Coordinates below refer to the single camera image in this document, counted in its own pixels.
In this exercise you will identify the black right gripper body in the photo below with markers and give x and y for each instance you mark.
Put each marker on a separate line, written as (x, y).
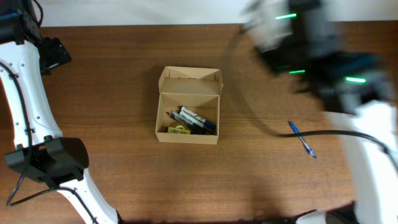
(286, 56)

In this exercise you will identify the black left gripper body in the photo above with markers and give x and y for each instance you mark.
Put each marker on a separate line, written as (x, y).
(53, 55)

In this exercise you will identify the brown cardboard box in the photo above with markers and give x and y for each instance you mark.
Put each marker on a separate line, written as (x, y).
(197, 89)

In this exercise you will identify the blue cap whiteboard marker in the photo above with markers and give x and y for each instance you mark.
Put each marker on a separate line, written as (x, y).
(205, 122)

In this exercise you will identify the black permanent marker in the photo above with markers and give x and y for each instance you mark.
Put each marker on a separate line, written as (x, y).
(193, 127)

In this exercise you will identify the yellow tape roll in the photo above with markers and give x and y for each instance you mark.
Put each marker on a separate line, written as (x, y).
(179, 125)

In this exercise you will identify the grey black pen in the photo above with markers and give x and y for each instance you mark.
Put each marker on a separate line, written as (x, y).
(170, 115)

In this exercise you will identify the yellow highlighter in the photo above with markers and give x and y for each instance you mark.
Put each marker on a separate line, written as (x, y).
(172, 130)

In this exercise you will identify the black cap whiteboard marker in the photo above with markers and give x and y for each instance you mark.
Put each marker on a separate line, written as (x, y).
(193, 120)

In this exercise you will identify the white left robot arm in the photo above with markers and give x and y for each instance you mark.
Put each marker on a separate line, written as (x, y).
(46, 160)

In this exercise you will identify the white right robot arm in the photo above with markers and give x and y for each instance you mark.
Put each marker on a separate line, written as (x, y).
(356, 94)

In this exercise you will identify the blue ballpoint pen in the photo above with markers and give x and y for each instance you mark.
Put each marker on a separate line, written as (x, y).
(308, 149)

